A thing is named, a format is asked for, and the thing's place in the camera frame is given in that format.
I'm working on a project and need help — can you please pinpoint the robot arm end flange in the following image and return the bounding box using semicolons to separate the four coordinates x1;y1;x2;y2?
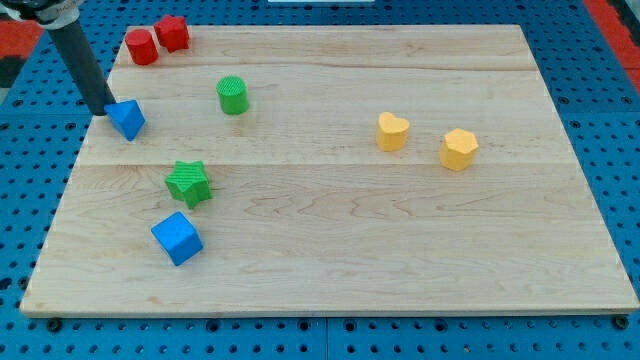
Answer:
1;0;84;29

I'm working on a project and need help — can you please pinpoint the blue cube block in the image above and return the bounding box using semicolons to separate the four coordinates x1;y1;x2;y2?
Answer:
151;212;204;266

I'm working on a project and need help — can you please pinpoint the blue triangle block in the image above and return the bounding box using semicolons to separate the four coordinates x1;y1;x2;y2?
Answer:
104;100;146;141

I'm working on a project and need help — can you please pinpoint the wooden board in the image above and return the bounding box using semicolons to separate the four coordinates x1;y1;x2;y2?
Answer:
21;25;639;318

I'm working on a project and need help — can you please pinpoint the yellow heart block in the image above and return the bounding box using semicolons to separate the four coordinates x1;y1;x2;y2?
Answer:
376;112;410;152

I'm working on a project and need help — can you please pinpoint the green cylinder block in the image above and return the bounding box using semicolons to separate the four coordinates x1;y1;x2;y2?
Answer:
216;76;249;115

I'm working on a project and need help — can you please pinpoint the green star block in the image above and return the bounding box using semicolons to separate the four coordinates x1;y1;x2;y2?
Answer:
165;161;213;209

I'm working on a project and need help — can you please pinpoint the yellow hexagon block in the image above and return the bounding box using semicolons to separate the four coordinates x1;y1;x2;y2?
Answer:
439;128;479;171

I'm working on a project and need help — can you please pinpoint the red star block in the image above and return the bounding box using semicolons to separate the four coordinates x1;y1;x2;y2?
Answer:
153;15;190;53

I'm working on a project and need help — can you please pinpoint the red cylinder block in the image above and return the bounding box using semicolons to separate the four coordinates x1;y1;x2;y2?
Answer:
125;29;159;65

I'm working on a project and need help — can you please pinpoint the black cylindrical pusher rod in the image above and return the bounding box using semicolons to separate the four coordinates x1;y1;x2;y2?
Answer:
48;20;115;116

